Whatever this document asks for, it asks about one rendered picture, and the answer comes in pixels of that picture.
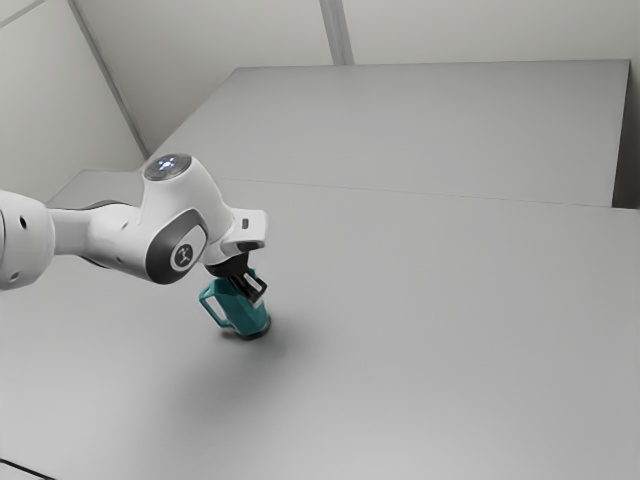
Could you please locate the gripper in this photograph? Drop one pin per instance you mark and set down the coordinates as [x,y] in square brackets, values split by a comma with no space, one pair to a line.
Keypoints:
[231,265]

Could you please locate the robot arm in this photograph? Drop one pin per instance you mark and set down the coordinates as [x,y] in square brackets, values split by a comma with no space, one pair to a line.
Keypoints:
[115,235]

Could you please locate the teal faceted mug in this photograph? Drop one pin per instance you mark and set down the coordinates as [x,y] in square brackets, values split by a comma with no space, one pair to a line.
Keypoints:
[239,314]

